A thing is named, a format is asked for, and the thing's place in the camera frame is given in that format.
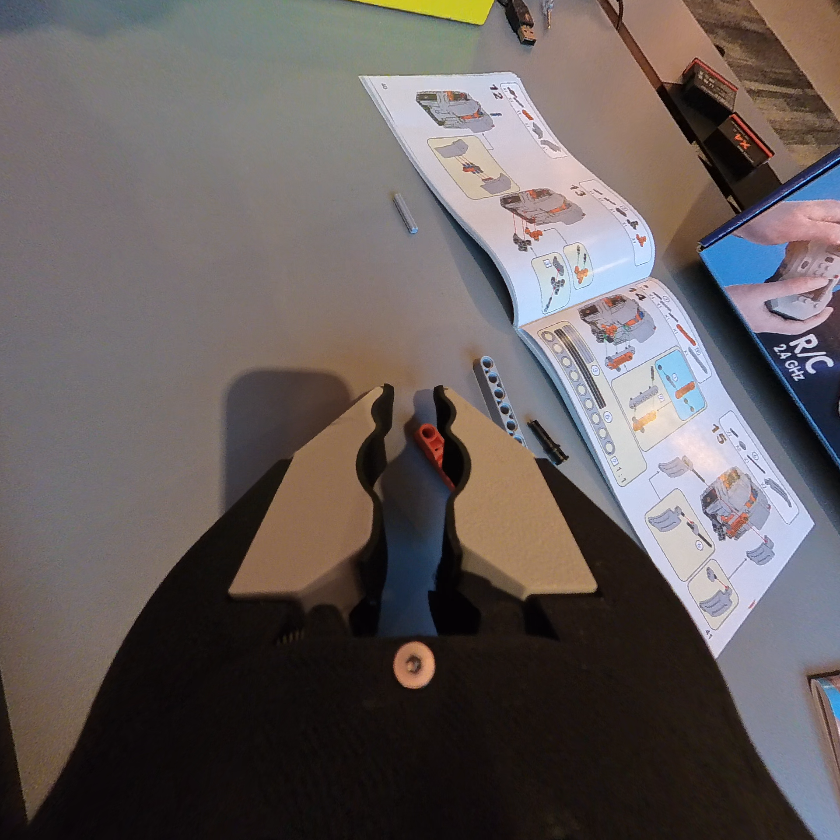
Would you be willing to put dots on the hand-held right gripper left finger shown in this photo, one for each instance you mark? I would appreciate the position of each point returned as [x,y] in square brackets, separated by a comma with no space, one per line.
[302,525]

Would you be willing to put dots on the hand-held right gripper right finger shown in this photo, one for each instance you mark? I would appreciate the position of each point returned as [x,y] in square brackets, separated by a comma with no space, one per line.
[525,525]

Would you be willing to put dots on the long black pin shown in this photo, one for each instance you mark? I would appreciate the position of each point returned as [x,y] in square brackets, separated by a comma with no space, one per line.
[548,442]

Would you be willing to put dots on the thin grey axle rod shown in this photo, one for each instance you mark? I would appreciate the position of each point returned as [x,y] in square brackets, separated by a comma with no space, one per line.
[405,213]

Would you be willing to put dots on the yellow plastic bin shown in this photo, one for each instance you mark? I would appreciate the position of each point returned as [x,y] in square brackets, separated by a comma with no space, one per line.
[433,8]

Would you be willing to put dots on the orange toothed beam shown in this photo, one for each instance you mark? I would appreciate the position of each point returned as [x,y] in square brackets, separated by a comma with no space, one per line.
[430,443]

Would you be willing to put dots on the grey holed beam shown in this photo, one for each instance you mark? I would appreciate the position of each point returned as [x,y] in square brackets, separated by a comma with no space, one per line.
[497,394]

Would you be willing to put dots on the open instruction booklet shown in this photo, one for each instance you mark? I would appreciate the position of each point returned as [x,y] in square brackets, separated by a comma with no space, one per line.
[544,229]

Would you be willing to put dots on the blue toy robot box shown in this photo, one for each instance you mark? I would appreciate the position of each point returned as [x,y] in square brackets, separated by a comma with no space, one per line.
[787,367]

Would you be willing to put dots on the blue cover booklet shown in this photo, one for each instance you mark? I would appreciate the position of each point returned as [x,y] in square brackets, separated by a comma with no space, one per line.
[827,722]

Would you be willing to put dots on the small metal tool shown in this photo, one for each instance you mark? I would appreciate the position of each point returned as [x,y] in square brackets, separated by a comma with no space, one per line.
[547,12]

